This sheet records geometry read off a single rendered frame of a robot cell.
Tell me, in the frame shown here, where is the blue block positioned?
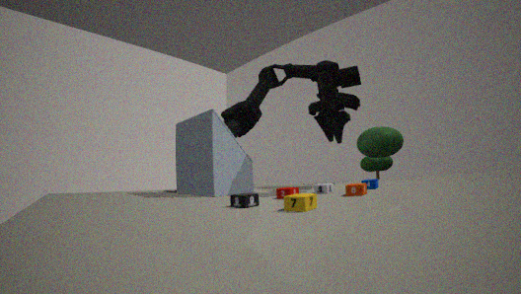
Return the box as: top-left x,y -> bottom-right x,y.
361,179 -> 378,189

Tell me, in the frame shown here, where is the yellow block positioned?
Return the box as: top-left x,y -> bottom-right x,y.
283,193 -> 318,212

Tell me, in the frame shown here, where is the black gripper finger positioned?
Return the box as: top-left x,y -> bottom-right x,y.
333,119 -> 348,143
314,112 -> 337,142

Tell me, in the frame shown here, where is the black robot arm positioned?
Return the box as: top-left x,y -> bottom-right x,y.
221,60 -> 361,138

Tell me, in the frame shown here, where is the red block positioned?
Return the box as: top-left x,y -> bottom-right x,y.
276,187 -> 299,199

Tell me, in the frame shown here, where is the orange block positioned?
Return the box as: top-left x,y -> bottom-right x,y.
345,183 -> 367,196

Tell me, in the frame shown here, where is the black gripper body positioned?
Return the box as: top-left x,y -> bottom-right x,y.
308,87 -> 350,121

